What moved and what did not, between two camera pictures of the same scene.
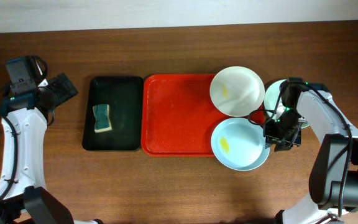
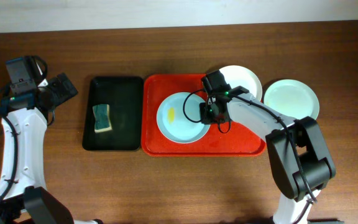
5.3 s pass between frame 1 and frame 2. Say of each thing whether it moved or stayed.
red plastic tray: stayed
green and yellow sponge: stayed
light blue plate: moved
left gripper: stayed
